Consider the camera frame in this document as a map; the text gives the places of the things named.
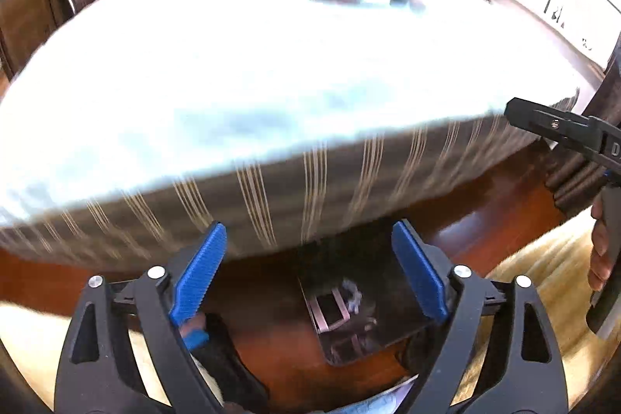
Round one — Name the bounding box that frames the person's right hand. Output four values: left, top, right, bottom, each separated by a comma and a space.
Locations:
587, 197, 614, 292

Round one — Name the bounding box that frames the yellow fluffy rug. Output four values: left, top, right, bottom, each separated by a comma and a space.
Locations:
456, 223, 618, 410

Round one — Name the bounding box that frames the black trash bin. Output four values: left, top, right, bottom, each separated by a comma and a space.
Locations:
298, 243, 430, 367

